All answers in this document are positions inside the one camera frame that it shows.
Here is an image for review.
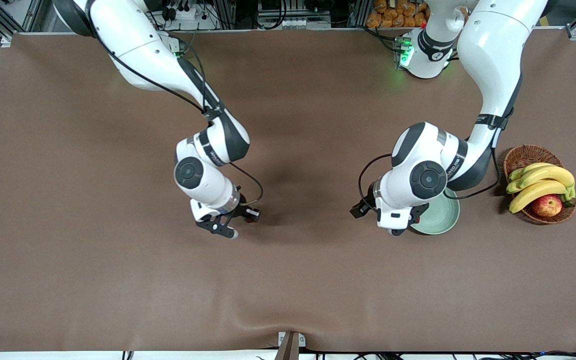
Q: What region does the yellow banana bunch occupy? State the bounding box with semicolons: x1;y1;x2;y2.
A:
517;165;576;201

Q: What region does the pale green round plate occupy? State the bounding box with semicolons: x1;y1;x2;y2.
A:
410;187;461;236

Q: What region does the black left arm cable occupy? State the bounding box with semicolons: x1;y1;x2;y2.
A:
357;72;524;211

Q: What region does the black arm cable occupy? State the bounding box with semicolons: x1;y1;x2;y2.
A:
357;72;524;211
88;25;265;206

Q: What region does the metal table edge bracket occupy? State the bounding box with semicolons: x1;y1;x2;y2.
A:
274;331;307;360

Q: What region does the red apple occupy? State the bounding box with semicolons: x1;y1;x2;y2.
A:
531;194;564;218

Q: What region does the long white socket strip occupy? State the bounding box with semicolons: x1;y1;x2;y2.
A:
257;14;333;30

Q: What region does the black base power cable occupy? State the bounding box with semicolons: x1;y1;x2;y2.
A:
358;24;400;52

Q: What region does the pile of orange fruits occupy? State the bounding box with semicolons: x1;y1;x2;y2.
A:
365;0;431;29

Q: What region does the white power strip with plugs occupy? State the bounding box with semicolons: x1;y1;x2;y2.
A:
160;0;219;31

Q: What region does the brown wicker basket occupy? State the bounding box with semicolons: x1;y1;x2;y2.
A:
503;144;576;225

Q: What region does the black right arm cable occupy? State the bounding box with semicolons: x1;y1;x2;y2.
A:
88;25;265;206

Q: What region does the small yellow green banana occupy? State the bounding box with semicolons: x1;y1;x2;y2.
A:
509;162;557;182

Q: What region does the large table cover mat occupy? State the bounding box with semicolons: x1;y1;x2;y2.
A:
0;29;576;353

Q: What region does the large yellow banana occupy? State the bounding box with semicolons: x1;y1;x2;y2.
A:
508;180;568;215

